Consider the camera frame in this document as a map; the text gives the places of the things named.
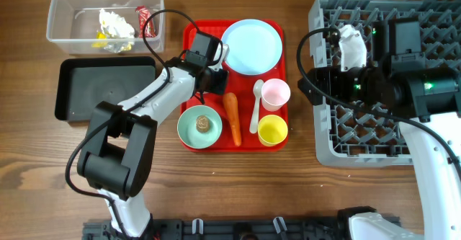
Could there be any grey dishwasher rack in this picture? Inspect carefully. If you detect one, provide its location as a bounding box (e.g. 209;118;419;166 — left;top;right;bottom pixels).
308;0;460;167

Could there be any yellow cup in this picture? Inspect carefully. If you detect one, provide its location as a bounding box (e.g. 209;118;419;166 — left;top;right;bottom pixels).
257;115;288;147

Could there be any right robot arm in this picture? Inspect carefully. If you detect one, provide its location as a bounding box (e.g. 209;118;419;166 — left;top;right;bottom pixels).
298;18;460;239

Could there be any large light blue plate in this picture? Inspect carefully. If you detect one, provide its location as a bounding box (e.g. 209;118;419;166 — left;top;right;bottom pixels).
221;19;282;76

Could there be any brown walnut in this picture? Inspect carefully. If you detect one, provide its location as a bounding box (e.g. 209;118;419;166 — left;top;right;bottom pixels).
196;115;211;133

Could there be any red candy wrapper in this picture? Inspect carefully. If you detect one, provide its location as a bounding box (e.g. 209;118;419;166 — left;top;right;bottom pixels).
135;6;156;38

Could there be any yellow snack wrapper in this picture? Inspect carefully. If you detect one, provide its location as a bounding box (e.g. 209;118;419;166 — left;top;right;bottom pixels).
91;30;135;53

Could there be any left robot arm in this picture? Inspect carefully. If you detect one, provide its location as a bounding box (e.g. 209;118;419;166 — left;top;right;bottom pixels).
72;32;229;239

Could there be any pink cup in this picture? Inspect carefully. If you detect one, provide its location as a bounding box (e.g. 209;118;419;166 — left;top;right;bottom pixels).
261;79;291;112

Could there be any white tissue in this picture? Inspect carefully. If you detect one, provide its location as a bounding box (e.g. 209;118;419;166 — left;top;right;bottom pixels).
99;9;135;38

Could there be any orange carrot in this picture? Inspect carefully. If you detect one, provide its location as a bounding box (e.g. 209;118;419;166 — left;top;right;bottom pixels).
223;92;242;146

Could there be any white plastic spoon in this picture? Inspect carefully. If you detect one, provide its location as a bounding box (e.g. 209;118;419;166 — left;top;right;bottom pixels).
249;79;264;134

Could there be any clear plastic waste bin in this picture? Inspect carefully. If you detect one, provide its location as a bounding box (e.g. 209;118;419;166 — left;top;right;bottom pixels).
46;0;165;55

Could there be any black rectangular tray bin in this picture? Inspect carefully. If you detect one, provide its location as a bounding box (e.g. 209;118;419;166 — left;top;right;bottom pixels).
55;56;156;122

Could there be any red serving tray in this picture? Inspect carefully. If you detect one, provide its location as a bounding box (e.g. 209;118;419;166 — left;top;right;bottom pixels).
180;19;288;153

